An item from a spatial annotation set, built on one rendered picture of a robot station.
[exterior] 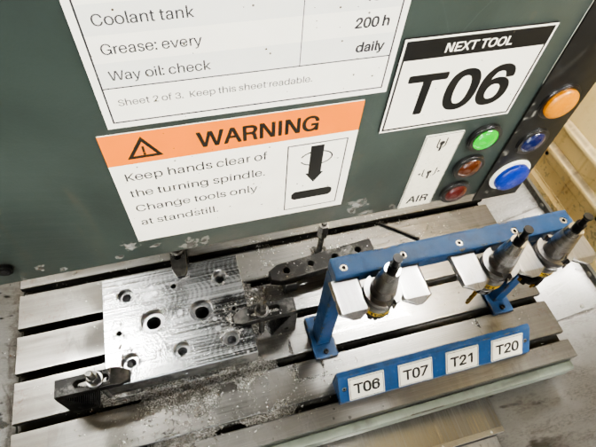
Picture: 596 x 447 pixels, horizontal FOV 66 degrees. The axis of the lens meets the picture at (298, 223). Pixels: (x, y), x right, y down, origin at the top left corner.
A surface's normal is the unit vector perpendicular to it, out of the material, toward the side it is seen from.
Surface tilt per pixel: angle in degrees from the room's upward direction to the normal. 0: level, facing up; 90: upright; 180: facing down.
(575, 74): 90
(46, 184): 90
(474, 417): 7
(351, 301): 0
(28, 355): 0
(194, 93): 90
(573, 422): 24
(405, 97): 90
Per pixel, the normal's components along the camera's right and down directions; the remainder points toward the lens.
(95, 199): 0.26, 0.81
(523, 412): -0.33, -0.44
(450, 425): 0.18, -0.58
